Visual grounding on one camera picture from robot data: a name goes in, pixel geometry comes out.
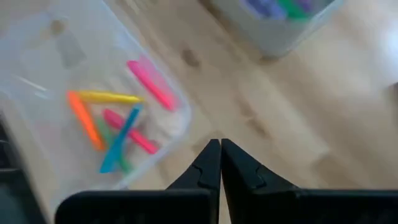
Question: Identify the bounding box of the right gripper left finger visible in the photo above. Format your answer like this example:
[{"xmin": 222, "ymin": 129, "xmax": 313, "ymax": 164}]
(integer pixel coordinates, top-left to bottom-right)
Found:
[{"xmin": 55, "ymin": 138, "xmax": 222, "ymax": 224}]

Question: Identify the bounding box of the teal highlighter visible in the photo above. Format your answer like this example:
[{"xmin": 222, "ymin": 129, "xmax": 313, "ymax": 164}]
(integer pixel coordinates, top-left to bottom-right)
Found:
[{"xmin": 98, "ymin": 104, "xmax": 144, "ymax": 174}]

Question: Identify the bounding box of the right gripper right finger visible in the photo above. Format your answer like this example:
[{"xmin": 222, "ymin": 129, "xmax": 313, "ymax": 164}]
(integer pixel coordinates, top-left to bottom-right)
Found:
[{"xmin": 221, "ymin": 138, "xmax": 398, "ymax": 224}]

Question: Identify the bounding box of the pink highlighter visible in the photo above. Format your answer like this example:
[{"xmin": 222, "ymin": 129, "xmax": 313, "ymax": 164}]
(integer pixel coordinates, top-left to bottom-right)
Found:
[
  {"xmin": 126, "ymin": 55, "xmax": 181, "ymax": 112},
  {"xmin": 101, "ymin": 108, "xmax": 160, "ymax": 156}
]

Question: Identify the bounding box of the orange highlighter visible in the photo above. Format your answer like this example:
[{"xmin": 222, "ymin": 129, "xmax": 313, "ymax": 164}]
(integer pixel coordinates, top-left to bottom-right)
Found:
[{"xmin": 66, "ymin": 90, "xmax": 106, "ymax": 152}]

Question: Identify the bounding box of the frosted grey plastic bin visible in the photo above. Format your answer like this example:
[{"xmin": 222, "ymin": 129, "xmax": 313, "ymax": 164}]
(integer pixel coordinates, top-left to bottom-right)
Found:
[{"xmin": 211, "ymin": 0, "xmax": 345, "ymax": 60}]

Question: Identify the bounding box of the yellow highlighter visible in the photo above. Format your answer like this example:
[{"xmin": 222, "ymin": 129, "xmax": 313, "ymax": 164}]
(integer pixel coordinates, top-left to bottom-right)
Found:
[{"xmin": 76, "ymin": 89, "xmax": 144, "ymax": 105}]

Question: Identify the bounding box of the green highlighter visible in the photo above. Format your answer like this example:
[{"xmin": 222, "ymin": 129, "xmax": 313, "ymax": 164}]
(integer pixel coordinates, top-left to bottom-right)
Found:
[{"xmin": 95, "ymin": 117, "xmax": 133, "ymax": 174}]

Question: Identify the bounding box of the clear plastic bin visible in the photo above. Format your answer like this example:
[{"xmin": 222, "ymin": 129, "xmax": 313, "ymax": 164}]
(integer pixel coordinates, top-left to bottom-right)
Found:
[{"xmin": 0, "ymin": 0, "xmax": 193, "ymax": 218}]

